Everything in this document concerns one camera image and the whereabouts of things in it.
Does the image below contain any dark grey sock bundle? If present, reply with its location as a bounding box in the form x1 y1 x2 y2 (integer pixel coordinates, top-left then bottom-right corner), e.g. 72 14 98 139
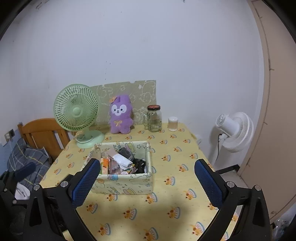
118 147 134 161

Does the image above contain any cotton swab container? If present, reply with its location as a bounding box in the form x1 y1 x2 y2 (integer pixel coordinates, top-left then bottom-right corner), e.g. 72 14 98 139
168 116 178 132

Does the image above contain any green cartoon board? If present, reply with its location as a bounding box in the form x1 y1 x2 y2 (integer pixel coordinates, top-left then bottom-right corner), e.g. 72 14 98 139
91 80 157 126

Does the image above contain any wooden bed headboard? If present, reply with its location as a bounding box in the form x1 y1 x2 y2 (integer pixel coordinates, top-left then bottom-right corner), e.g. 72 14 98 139
18 118 70 160

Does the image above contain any pink paper packet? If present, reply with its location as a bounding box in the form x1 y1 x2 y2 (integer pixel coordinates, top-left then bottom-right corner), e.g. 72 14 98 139
106 149 118 159

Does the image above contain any patterned fabric storage box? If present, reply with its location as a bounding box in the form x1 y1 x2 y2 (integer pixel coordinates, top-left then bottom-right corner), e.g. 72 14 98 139
83 141 153 195

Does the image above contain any yellow cartoon tablecloth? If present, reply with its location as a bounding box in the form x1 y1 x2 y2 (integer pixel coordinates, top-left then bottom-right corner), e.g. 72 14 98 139
39 122 241 241

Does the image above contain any white standing fan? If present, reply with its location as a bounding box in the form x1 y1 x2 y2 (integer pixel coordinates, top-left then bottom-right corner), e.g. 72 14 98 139
213 112 254 164

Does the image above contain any green desk fan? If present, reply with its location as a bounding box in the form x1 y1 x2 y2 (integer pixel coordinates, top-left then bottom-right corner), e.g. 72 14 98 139
53 84 105 149

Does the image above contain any wall power socket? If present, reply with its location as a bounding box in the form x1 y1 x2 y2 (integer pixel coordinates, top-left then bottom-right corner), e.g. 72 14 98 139
4 129 15 142

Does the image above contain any black plastic bag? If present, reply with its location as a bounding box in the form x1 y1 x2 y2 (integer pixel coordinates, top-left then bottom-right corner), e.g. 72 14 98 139
131 158 146 174

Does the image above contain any purple plush bunny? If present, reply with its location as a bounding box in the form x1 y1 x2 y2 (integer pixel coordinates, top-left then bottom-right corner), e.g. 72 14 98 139
109 95 133 134

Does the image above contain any white cloth on bed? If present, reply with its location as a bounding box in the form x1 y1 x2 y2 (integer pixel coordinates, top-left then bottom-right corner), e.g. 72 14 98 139
15 182 30 200

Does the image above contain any beige white cloth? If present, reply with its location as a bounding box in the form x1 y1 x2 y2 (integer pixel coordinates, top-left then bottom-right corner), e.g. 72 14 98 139
112 154 133 170

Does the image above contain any clear pack of pens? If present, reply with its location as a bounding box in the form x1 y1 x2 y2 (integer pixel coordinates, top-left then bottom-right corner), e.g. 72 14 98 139
108 159 128 175

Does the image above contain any glass jar with lid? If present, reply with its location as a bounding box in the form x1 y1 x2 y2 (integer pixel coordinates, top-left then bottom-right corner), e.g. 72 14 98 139
144 104 162 133

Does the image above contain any grey plaid blanket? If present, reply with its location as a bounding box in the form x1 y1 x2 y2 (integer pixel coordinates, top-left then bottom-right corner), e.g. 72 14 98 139
7 138 52 190

